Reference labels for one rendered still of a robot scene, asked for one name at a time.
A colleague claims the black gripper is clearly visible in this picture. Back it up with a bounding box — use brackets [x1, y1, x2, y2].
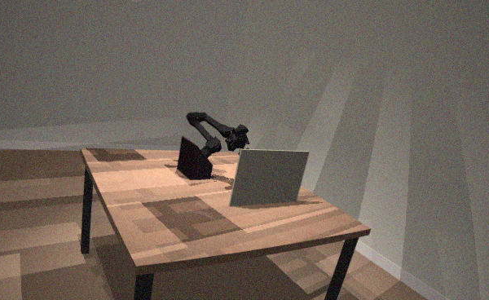
[233, 128, 249, 149]

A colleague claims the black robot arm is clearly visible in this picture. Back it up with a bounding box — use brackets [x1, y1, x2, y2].
[187, 112, 249, 158]

